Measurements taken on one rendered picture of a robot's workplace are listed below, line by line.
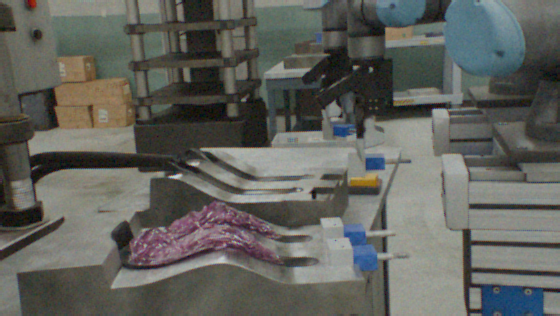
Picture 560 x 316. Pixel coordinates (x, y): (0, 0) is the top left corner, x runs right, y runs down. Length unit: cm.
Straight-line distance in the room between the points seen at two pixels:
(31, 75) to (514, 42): 133
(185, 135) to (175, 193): 399
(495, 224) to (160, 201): 68
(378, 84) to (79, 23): 723
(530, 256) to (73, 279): 68
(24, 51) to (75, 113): 625
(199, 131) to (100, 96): 287
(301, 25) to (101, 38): 244
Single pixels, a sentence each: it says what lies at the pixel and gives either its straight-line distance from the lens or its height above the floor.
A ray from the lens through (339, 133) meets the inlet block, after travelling 174.
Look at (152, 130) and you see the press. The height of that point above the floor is 36.
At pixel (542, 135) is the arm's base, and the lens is 106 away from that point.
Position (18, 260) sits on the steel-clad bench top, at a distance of 142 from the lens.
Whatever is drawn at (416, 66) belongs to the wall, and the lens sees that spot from 773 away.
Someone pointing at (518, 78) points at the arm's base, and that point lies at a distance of 152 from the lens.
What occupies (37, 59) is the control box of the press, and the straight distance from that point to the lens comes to 194.
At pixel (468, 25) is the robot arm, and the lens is 96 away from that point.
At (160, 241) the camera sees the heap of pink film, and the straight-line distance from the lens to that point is 107.
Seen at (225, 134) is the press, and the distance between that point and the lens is 525.
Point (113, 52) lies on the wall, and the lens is 828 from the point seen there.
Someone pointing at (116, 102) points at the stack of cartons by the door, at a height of 30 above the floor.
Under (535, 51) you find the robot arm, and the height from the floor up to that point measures 118.
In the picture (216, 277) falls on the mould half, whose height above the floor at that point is 87.
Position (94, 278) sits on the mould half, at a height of 89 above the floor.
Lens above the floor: 126
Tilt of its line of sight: 13 degrees down
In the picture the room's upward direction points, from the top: 4 degrees counter-clockwise
